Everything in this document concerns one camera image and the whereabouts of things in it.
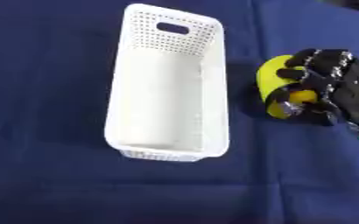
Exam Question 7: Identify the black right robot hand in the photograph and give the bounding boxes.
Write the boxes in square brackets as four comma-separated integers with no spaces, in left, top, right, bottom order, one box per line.
[270,48,359,127]

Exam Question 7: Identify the yellow toy banana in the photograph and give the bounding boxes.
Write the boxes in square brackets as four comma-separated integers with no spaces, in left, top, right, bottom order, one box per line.
[254,53,320,120]

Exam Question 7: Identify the white perforated plastic basket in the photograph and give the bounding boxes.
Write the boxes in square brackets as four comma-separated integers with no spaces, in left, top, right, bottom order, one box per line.
[102,3,232,163]

